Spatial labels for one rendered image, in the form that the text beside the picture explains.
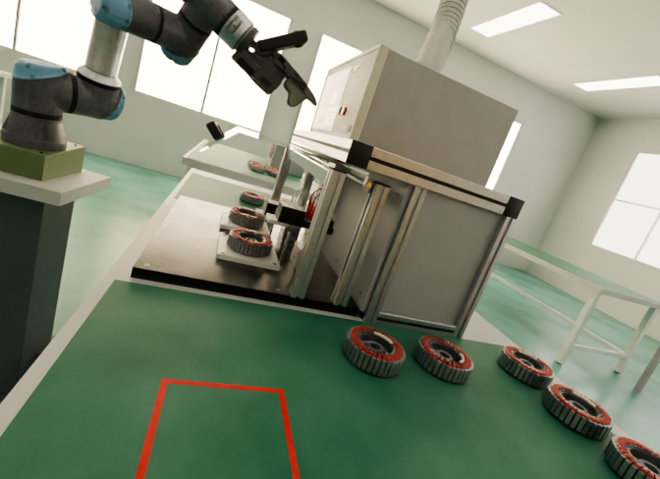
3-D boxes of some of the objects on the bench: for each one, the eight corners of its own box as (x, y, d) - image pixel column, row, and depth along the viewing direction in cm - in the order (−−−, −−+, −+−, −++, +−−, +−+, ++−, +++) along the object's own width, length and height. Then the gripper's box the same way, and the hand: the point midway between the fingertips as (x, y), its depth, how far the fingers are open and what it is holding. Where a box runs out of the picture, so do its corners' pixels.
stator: (224, 251, 83) (229, 237, 82) (227, 237, 93) (231, 224, 93) (270, 262, 86) (275, 248, 85) (268, 246, 96) (272, 235, 96)
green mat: (174, 198, 125) (174, 197, 125) (192, 173, 181) (192, 172, 181) (398, 254, 156) (398, 254, 156) (355, 218, 212) (355, 217, 212)
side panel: (362, 322, 79) (415, 186, 72) (358, 315, 82) (409, 184, 75) (461, 339, 88) (517, 219, 81) (454, 332, 91) (507, 216, 84)
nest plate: (215, 258, 81) (217, 253, 80) (218, 238, 94) (219, 233, 94) (278, 271, 86) (280, 266, 85) (272, 249, 99) (273, 245, 99)
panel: (359, 310, 79) (409, 184, 72) (304, 226, 140) (328, 153, 133) (364, 311, 79) (412, 185, 73) (307, 227, 140) (331, 154, 133)
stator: (227, 223, 105) (230, 211, 104) (228, 213, 115) (230, 203, 114) (263, 232, 109) (267, 221, 108) (261, 222, 119) (264, 211, 118)
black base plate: (130, 277, 65) (132, 266, 64) (179, 200, 124) (180, 194, 123) (356, 316, 80) (359, 308, 80) (303, 232, 139) (305, 227, 139)
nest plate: (219, 227, 103) (220, 223, 103) (221, 214, 117) (222, 211, 116) (269, 239, 108) (270, 236, 107) (265, 225, 122) (266, 222, 121)
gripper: (230, 59, 83) (296, 125, 91) (230, 53, 75) (302, 125, 83) (254, 31, 82) (318, 99, 91) (256, 22, 74) (326, 97, 82)
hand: (314, 99), depth 86 cm, fingers closed
